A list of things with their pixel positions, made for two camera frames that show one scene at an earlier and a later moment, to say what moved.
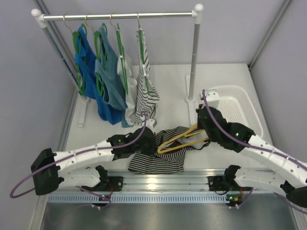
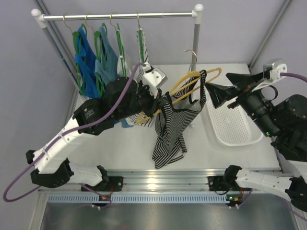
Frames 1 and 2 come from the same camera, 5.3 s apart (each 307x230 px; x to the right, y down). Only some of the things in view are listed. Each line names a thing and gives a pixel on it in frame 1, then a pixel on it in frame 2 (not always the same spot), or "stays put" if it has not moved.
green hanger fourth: (142, 54) stays put
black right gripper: (200, 125) to (219, 93)
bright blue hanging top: (85, 61) stays put
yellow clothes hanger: (184, 134) to (179, 85)
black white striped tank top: (172, 143) to (177, 110)
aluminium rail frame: (187, 180) stays put
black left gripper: (150, 140) to (150, 100)
